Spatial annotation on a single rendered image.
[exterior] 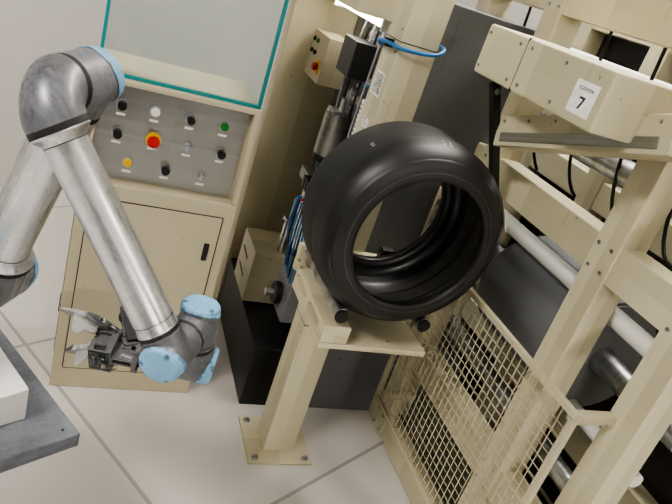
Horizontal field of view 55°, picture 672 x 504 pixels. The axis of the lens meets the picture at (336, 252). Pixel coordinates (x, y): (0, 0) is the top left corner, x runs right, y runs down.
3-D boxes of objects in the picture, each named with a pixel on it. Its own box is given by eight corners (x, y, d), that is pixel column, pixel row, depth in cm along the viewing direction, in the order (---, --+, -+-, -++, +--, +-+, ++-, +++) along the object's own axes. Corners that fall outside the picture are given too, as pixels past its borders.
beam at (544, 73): (470, 70, 203) (489, 21, 197) (535, 89, 212) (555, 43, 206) (586, 133, 152) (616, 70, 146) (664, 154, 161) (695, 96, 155)
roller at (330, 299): (305, 264, 220) (309, 253, 218) (317, 266, 221) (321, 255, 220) (333, 323, 190) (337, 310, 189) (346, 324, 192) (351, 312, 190)
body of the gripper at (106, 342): (84, 347, 145) (137, 358, 146) (98, 319, 152) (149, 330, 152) (85, 368, 150) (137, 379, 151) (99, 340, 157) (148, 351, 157)
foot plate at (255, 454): (238, 416, 273) (239, 412, 272) (297, 419, 283) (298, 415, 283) (247, 464, 251) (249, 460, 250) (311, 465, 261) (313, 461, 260)
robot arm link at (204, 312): (208, 323, 138) (200, 368, 144) (229, 298, 148) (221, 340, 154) (168, 309, 139) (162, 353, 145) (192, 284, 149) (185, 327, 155)
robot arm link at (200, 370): (223, 338, 155) (217, 370, 160) (171, 326, 154) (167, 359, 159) (214, 362, 147) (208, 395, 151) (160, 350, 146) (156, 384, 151)
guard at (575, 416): (373, 394, 265) (434, 247, 237) (377, 395, 266) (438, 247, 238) (470, 597, 190) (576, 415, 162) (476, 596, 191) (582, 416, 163)
